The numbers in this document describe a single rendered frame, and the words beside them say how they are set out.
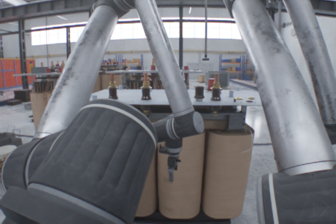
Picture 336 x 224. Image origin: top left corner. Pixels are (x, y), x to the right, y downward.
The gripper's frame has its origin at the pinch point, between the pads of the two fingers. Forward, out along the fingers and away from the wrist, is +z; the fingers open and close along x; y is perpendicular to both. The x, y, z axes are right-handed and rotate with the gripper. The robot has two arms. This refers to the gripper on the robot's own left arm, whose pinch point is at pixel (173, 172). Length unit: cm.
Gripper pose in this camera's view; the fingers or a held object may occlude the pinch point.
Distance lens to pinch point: 124.6
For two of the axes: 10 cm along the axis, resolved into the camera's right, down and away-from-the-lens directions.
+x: 2.4, -1.7, 9.6
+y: 9.7, 0.4, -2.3
